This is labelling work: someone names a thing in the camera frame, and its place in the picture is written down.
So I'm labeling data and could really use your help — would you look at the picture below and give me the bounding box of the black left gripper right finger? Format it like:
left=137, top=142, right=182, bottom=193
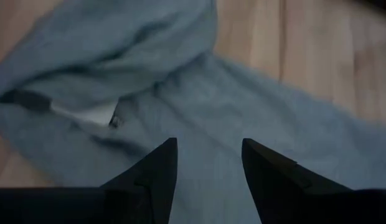
left=242, top=138, right=386, bottom=224

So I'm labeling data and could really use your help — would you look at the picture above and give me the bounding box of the small light grey cloth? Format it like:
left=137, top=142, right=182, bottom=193
left=0, top=0, right=386, bottom=224

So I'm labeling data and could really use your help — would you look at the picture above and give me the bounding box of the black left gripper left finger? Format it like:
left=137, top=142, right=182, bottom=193
left=0, top=138, right=179, bottom=224

